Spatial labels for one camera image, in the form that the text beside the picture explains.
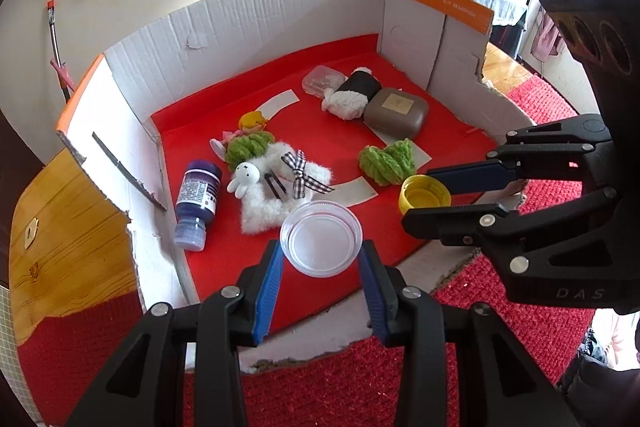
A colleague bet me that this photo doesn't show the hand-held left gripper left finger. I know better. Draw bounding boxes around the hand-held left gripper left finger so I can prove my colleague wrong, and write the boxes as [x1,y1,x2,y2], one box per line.
[65,239,285,427]

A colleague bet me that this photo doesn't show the pink plastic handle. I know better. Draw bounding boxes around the pink plastic handle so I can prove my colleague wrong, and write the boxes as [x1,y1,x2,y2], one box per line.
[50,59,76,92]

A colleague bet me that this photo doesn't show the metal stick with orange tip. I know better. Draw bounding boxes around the metal stick with orange tip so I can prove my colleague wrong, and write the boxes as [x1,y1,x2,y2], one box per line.
[46,0,76,102]

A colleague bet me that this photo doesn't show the orange cardboard box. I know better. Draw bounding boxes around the orange cardboard box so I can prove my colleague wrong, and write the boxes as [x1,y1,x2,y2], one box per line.
[56,0,538,375]

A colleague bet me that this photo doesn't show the green fluffy scrunchie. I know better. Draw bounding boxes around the green fluffy scrunchie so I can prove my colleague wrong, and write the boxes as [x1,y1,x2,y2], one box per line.
[223,131,275,168]
[358,138,417,186]

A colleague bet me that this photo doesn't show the brown plastic case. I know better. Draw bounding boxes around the brown plastic case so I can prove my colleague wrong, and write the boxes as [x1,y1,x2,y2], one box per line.
[363,88,430,140]

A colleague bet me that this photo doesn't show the purple ink bottle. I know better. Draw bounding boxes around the purple ink bottle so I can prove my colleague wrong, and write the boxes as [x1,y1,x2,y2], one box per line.
[173,160,222,252]

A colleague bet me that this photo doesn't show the yellow-haired doll figurine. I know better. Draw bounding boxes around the yellow-haired doll figurine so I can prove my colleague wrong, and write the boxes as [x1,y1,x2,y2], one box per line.
[209,111,268,158]

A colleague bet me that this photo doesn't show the white fluffy bunny hair clip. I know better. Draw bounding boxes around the white fluffy bunny hair clip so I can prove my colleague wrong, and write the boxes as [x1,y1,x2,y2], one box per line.
[227,142,335,235]

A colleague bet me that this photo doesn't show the red knitted mat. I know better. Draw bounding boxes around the red knitted mat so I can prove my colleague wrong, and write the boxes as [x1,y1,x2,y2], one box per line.
[15,74,608,427]

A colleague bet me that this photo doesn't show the black and white plush roll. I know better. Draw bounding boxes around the black and white plush roll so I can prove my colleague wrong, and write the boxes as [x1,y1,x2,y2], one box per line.
[321,67,382,122]

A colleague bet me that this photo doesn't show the white adhesive hook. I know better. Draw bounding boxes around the white adhesive hook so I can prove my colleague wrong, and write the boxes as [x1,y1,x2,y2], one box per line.
[22,217,41,249]

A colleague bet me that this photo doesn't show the clear round plastic lid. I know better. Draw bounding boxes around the clear round plastic lid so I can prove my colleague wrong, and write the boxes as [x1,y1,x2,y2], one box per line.
[280,201,363,278]

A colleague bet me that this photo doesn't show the yellow bottle cap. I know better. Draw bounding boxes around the yellow bottle cap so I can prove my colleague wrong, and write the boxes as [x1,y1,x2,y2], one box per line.
[398,174,452,214]

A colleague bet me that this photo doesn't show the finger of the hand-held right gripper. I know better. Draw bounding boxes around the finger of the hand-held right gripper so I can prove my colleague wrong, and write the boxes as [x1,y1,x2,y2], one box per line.
[427,114,613,195]
[401,187,621,280]

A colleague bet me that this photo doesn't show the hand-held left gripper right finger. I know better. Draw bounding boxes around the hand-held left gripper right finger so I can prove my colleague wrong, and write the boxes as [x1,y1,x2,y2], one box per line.
[357,241,583,427]

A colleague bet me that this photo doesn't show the dark cloth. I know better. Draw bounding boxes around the dark cloth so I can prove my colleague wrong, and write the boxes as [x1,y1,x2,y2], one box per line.
[570,327,616,408]

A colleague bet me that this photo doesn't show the clear square plastic box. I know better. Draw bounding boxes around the clear square plastic box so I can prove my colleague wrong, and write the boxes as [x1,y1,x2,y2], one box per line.
[301,65,348,98]

